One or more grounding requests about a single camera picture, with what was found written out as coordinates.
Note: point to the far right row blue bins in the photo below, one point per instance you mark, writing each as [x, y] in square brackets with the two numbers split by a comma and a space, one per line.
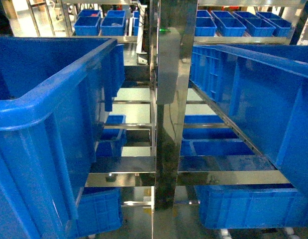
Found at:
[239, 23]

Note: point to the row blue bins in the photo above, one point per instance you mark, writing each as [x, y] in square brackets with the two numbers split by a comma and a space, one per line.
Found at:
[239, 23]
[90, 23]

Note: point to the far left row blue bins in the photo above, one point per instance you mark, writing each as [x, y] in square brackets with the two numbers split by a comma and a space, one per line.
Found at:
[90, 23]

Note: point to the steel rack front crossbar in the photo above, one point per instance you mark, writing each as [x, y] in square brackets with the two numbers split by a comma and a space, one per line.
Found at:
[191, 170]

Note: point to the lower left blue bin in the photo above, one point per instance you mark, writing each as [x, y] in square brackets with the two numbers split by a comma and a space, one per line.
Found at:
[99, 211]

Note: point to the blue bin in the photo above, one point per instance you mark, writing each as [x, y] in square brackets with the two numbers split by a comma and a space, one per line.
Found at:
[55, 96]
[251, 206]
[263, 89]
[99, 211]

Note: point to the upper left blue bin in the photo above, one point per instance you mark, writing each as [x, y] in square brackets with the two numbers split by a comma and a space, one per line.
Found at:
[55, 96]

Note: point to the upper right blue bin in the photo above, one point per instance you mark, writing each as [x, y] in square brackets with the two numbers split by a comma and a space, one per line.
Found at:
[263, 89]

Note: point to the lower right blue bin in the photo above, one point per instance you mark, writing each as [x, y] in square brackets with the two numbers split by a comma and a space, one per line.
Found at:
[251, 206]

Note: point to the stainless steel rack post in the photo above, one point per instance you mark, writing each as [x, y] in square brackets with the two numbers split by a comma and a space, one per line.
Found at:
[172, 30]

